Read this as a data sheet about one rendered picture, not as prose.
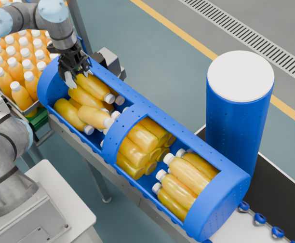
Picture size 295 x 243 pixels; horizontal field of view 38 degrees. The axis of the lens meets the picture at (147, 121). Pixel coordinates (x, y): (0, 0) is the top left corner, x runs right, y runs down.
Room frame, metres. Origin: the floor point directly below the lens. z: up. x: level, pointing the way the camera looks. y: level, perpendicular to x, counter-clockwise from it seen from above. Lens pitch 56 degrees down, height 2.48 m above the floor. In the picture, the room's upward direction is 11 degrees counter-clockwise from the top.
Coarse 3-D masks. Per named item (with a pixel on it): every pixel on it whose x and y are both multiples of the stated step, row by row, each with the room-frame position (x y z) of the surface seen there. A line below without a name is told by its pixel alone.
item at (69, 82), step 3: (66, 72) 0.95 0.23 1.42; (69, 72) 0.95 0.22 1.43; (66, 75) 0.95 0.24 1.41; (69, 75) 0.94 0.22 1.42; (66, 78) 0.95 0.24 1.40; (69, 78) 0.94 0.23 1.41; (66, 81) 0.95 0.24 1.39; (69, 81) 0.94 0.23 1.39; (72, 81) 0.93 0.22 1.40; (69, 84) 0.94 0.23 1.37; (72, 84) 0.93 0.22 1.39; (75, 84) 0.92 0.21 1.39; (69, 87) 0.95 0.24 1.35; (72, 87) 0.95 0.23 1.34; (75, 87) 0.92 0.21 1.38
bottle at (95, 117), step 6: (84, 108) 1.01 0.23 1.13; (90, 108) 1.00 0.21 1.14; (96, 108) 0.99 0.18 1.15; (78, 114) 1.01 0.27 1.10; (84, 114) 0.98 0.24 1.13; (90, 114) 0.96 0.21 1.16; (96, 114) 0.94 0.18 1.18; (102, 114) 0.93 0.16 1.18; (108, 114) 0.94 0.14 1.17; (84, 120) 0.97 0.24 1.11; (90, 120) 0.94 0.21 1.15; (96, 120) 0.92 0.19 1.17; (102, 120) 0.91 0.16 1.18; (96, 126) 0.91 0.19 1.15; (102, 126) 0.89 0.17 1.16
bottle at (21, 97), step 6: (12, 90) 1.22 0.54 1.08; (18, 90) 1.21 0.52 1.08; (24, 90) 1.22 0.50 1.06; (12, 96) 1.22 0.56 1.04; (18, 96) 1.20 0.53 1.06; (24, 96) 1.20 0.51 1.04; (30, 96) 1.23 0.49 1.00; (18, 102) 1.19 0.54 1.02; (24, 102) 1.19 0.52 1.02; (30, 102) 1.21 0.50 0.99; (24, 108) 1.19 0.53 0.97; (36, 108) 1.22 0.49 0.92; (30, 114) 1.19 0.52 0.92
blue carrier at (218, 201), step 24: (48, 72) 1.15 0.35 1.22; (96, 72) 1.11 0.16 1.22; (48, 96) 1.15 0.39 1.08; (120, 120) 0.86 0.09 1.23; (168, 120) 0.84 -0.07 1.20; (96, 144) 0.92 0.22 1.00; (120, 144) 0.79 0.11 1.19; (192, 144) 0.71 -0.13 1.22; (120, 168) 0.73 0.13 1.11; (168, 168) 0.77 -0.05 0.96; (240, 168) 0.62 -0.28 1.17; (144, 192) 0.63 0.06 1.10; (216, 192) 0.52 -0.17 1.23; (240, 192) 0.56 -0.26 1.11; (192, 216) 0.48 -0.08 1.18; (216, 216) 0.48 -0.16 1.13
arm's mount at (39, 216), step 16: (16, 208) 0.54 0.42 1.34; (32, 208) 0.51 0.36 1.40; (48, 208) 0.53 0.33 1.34; (0, 224) 0.48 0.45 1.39; (16, 224) 0.48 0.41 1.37; (32, 224) 0.50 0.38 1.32; (48, 224) 0.51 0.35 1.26; (64, 224) 0.54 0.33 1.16; (0, 240) 0.45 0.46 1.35; (16, 240) 0.47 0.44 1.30; (32, 240) 0.48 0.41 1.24; (48, 240) 0.50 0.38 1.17
